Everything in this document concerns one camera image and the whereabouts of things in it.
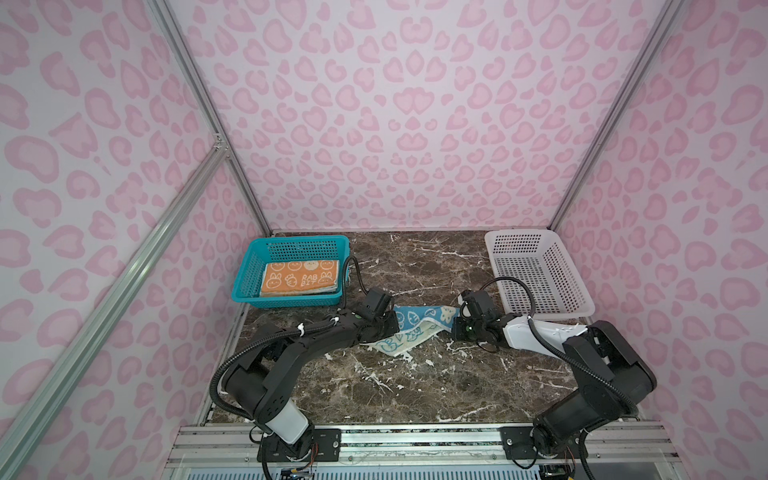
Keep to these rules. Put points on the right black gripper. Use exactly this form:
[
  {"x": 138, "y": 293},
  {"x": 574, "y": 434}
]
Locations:
[{"x": 456, "y": 329}]

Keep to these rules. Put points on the orange patterned towel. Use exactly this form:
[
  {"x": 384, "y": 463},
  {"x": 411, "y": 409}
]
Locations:
[{"x": 297, "y": 278}]

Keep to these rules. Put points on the aluminium frame strut left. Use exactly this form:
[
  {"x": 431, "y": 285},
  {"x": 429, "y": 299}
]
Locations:
[{"x": 34, "y": 420}]

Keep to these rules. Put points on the white plastic basket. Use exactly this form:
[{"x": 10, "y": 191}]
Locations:
[{"x": 540, "y": 260}]

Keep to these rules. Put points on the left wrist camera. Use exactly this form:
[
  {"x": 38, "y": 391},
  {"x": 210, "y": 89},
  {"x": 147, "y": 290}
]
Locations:
[{"x": 375, "y": 304}]

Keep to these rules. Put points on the blue patterned towel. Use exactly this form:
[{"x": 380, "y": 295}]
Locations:
[{"x": 416, "y": 326}]

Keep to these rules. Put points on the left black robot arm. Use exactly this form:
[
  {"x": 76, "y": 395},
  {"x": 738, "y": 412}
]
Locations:
[{"x": 257, "y": 382}]

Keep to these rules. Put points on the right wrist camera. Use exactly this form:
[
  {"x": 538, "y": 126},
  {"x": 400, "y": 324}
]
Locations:
[{"x": 478, "y": 306}]

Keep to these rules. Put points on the aluminium frame post left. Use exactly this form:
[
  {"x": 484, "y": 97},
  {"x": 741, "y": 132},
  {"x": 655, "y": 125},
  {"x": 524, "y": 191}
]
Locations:
[{"x": 171, "y": 30}]

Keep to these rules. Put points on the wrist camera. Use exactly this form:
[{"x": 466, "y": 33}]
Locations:
[
  {"x": 375, "y": 304},
  {"x": 478, "y": 306}
]

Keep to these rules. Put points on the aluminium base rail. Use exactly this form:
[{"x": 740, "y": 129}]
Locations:
[{"x": 622, "y": 450}]

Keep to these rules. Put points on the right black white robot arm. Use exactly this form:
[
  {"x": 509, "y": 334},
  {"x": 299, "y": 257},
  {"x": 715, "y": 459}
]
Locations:
[{"x": 611, "y": 377}]

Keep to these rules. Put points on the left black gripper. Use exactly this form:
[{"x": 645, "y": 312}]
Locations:
[{"x": 394, "y": 326}]

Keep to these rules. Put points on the aluminium frame post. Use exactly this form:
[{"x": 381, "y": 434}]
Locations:
[
  {"x": 171, "y": 30},
  {"x": 662, "y": 29}
]

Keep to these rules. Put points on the aluminium frame post right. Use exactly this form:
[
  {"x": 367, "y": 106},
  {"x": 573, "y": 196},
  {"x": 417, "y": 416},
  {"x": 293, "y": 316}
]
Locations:
[{"x": 662, "y": 29}]

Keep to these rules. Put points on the teal plastic basket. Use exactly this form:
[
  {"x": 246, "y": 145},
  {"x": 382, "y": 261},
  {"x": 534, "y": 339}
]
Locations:
[{"x": 263, "y": 251}]

